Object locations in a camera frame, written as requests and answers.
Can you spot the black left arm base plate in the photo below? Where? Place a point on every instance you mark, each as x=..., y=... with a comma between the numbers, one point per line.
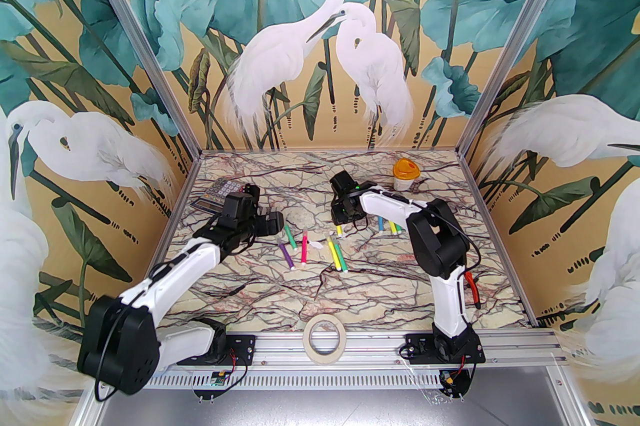
x=240, y=348

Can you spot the white jar orange lid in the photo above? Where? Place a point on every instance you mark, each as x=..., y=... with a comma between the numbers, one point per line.
x=405, y=174

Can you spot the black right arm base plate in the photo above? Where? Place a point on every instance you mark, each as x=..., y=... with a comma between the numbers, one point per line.
x=420, y=348

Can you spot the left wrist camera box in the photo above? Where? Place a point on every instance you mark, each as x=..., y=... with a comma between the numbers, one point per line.
x=252, y=192

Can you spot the grey desk calculator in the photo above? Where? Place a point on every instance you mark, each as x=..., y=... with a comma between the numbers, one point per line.
x=222, y=191

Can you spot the masking tape roll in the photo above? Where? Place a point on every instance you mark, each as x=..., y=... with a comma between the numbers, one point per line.
x=306, y=339

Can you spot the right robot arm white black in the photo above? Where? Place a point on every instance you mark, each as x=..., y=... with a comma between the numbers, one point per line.
x=437, y=239

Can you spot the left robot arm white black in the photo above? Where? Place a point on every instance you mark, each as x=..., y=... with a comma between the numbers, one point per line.
x=120, y=344

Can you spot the pink marker pen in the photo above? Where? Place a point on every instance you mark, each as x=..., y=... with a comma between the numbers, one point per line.
x=304, y=250

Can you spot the aluminium frame rail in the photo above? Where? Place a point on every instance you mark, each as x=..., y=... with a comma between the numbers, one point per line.
x=177, y=209
x=487, y=214
x=330, y=150

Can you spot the purple marker pen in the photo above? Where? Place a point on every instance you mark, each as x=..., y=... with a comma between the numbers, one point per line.
x=285, y=255

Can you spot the vented metal strip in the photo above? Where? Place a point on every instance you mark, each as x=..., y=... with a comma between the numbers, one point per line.
x=325, y=381

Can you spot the aluminium frame post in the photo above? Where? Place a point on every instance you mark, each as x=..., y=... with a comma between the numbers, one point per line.
x=139, y=39
x=518, y=39

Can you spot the blue marker pen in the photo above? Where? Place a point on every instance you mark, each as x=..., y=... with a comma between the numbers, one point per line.
x=381, y=224

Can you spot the wide aluminium base rail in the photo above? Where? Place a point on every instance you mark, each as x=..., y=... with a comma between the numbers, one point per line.
x=280, y=346

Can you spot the grey metal panel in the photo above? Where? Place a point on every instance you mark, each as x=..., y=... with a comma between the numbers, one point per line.
x=325, y=409

